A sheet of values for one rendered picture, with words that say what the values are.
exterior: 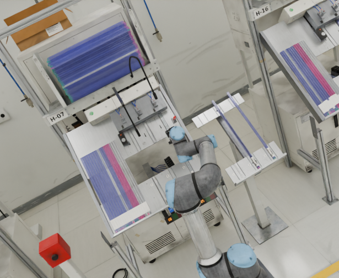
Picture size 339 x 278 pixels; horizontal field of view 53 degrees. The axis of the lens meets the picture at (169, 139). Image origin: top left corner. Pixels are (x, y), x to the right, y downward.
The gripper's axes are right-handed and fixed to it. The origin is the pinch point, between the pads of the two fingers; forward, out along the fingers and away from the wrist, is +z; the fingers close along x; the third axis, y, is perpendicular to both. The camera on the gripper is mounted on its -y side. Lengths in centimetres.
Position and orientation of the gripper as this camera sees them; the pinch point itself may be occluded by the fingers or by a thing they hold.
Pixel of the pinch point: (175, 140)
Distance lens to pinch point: 211.9
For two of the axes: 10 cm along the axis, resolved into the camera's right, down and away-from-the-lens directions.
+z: -0.5, 0.8, 10.0
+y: -4.8, -8.8, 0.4
